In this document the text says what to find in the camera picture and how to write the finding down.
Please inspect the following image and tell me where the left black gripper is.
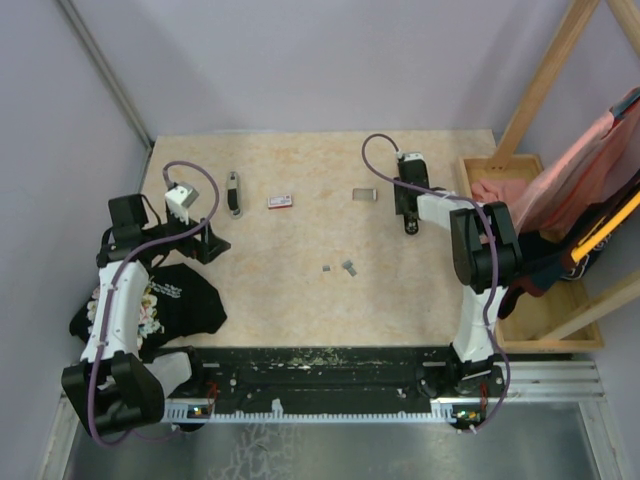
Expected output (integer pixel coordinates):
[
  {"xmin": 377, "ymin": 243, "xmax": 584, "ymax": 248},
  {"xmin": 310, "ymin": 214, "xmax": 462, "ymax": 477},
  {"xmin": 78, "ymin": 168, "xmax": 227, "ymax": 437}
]
[{"xmin": 142, "ymin": 206, "xmax": 230, "ymax": 264}]

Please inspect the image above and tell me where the black silver stapler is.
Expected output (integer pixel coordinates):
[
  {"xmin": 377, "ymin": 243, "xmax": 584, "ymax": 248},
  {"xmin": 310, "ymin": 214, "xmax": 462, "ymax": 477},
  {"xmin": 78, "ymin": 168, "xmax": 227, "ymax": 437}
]
[{"xmin": 226, "ymin": 171, "xmax": 243, "ymax": 219}]

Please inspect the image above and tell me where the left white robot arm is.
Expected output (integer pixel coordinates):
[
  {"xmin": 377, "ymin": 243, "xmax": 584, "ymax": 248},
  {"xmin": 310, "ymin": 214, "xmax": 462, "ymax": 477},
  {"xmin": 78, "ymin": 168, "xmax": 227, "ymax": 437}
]
[{"xmin": 61, "ymin": 185, "xmax": 230, "ymax": 439}]

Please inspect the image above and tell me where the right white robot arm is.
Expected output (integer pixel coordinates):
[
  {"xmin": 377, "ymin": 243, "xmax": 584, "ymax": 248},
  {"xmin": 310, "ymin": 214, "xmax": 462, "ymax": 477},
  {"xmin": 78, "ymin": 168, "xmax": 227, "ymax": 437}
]
[{"xmin": 393, "ymin": 152, "xmax": 522, "ymax": 396}]

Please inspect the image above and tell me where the grey staple box tray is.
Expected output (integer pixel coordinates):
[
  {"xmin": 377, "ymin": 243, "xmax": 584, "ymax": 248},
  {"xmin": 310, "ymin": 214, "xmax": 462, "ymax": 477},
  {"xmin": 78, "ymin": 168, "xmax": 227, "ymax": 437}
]
[{"xmin": 352, "ymin": 188, "xmax": 377, "ymax": 202}]

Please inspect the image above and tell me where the black floral t-shirt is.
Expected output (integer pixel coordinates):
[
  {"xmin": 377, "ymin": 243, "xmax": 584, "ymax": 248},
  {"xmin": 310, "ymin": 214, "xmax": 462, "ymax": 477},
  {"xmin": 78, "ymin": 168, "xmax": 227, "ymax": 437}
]
[{"xmin": 68, "ymin": 264, "xmax": 229, "ymax": 361}]

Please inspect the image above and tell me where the red staple box sleeve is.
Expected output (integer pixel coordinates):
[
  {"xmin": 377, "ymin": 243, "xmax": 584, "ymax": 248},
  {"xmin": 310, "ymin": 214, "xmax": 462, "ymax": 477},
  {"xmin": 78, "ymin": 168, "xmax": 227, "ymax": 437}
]
[{"xmin": 267, "ymin": 194, "xmax": 293, "ymax": 210}]

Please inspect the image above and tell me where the dark navy garment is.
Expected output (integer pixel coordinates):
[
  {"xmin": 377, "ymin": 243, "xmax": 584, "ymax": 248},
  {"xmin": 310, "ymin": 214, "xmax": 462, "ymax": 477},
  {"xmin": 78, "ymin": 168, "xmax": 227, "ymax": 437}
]
[{"xmin": 498, "ymin": 181, "xmax": 639, "ymax": 319}]

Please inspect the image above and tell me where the wooden tray box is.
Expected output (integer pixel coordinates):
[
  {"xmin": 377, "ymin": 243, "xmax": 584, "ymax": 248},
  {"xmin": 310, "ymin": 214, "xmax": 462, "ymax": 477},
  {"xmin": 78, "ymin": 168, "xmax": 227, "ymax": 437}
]
[{"xmin": 457, "ymin": 155, "xmax": 604, "ymax": 354}]

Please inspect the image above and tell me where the pink cloth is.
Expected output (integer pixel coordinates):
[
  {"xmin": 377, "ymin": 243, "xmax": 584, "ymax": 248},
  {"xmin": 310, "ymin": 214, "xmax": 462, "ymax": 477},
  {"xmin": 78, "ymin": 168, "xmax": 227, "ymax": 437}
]
[{"xmin": 471, "ymin": 88, "xmax": 639, "ymax": 233}]

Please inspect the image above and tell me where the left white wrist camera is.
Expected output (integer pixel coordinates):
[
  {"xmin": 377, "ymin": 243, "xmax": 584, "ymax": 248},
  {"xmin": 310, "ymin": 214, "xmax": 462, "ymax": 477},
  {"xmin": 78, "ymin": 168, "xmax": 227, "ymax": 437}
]
[{"xmin": 164, "ymin": 183, "xmax": 199, "ymax": 225}]

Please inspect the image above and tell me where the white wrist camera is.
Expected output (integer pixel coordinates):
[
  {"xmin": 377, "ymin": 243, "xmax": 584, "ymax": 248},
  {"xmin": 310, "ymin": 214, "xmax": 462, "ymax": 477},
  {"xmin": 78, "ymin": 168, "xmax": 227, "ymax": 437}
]
[
  {"xmin": 164, "ymin": 183, "xmax": 199, "ymax": 225},
  {"xmin": 396, "ymin": 151, "xmax": 425, "ymax": 163}
]

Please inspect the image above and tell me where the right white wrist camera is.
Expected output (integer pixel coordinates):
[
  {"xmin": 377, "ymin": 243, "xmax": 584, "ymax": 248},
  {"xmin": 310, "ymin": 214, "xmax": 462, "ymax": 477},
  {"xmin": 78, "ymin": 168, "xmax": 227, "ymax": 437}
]
[{"xmin": 396, "ymin": 151, "xmax": 425, "ymax": 163}]

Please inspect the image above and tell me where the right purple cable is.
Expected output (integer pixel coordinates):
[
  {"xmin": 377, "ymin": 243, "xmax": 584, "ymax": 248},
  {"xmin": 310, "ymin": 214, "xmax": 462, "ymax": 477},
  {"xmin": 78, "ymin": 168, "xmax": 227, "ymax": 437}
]
[{"xmin": 361, "ymin": 132, "xmax": 514, "ymax": 434}]

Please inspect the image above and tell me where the purple cable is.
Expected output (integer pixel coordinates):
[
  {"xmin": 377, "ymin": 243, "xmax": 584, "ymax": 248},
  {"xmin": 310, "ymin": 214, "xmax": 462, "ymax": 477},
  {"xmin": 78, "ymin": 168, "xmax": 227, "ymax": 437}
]
[
  {"xmin": 87, "ymin": 160, "xmax": 221, "ymax": 447},
  {"xmin": 361, "ymin": 132, "xmax": 514, "ymax": 434}
]

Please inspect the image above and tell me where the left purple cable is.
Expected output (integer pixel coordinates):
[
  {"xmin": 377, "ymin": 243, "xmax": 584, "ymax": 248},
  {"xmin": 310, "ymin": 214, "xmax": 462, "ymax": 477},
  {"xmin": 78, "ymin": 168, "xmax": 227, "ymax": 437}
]
[{"xmin": 87, "ymin": 160, "xmax": 221, "ymax": 447}]

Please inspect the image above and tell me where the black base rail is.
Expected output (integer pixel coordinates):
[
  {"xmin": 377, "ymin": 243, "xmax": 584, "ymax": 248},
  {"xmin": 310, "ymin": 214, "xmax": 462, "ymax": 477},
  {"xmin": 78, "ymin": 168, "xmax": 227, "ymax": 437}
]
[{"xmin": 170, "ymin": 346, "xmax": 507, "ymax": 416}]

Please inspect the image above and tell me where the wooden rack frame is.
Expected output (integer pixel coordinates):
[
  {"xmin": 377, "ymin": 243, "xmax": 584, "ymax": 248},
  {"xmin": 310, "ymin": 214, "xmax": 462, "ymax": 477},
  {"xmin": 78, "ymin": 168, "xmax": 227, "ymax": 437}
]
[{"xmin": 487, "ymin": 1, "xmax": 639, "ymax": 340}]

